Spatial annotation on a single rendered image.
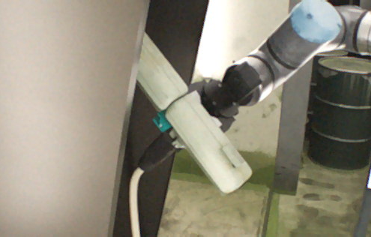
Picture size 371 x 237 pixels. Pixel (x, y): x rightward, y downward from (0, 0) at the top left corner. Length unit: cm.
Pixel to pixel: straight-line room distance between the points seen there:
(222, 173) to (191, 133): 7
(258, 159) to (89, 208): 239
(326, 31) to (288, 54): 8
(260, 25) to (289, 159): 98
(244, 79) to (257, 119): 212
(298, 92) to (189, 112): 212
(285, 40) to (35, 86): 46
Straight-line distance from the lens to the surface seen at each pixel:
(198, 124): 54
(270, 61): 76
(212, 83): 65
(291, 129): 272
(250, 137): 277
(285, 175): 288
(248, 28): 257
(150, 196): 121
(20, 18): 46
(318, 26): 70
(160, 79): 55
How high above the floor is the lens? 154
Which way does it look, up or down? 21 degrees down
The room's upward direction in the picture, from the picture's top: straight up
